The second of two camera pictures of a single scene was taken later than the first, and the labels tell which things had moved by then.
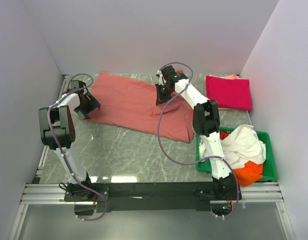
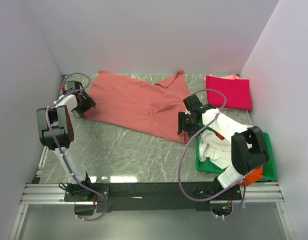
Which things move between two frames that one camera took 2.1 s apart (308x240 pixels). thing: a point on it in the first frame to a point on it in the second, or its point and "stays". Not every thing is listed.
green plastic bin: [269, 169] stays
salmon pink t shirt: [131, 104] stays
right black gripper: [160, 99] to [182, 117]
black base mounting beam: [92, 198] stays
